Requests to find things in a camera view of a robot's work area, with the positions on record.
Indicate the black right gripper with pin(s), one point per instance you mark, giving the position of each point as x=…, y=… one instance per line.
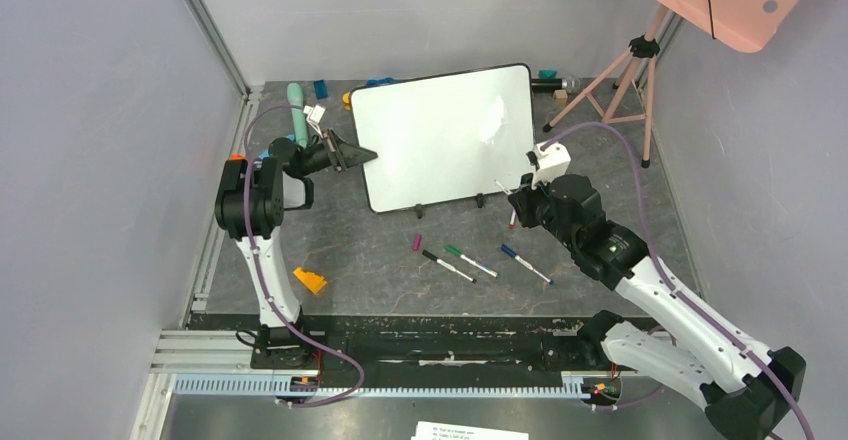
x=525, y=200

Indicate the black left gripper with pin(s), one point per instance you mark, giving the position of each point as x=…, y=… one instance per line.
x=345, y=155

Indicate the white marker pen body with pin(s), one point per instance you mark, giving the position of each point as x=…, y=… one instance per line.
x=505, y=190

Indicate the white whiteboard with black frame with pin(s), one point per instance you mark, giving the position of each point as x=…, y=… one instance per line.
x=445, y=137

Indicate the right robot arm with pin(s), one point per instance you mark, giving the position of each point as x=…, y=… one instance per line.
x=744, y=387

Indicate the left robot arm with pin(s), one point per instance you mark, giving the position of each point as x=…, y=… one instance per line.
x=252, y=198

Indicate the blue capped marker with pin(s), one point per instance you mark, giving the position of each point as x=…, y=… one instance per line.
x=526, y=264

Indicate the dark blue block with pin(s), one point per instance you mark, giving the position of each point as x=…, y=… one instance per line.
x=320, y=89

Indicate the green capped marker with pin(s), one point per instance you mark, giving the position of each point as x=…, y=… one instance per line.
x=456, y=252

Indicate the mint green toy microphone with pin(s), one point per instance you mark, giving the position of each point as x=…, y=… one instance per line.
x=295, y=98

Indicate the blue toy car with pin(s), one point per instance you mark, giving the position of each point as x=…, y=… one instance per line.
x=380, y=81

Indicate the black capped marker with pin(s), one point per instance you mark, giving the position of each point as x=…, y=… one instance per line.
x=433, y=257

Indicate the wooden cube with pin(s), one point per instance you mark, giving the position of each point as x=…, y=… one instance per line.
x=561, y=97

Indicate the black flashlight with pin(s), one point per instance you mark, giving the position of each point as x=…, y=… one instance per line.
x=568, y=83

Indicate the teal block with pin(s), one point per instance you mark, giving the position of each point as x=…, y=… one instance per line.
x=547, y=74

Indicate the orange wedge block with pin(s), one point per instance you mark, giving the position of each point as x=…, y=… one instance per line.
x=313, y=282

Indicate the white paper sheet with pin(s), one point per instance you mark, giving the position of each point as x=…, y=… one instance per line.
x=442, y=431

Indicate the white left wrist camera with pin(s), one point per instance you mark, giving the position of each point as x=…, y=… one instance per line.
x=314, y=115

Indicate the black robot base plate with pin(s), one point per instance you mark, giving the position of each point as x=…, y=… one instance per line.
x=422, y=352

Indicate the aluminium frame profile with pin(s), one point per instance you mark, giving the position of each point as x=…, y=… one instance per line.
x=214, y=37

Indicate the white cable duct rail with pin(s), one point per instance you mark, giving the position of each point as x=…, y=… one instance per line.
x=288, y=387

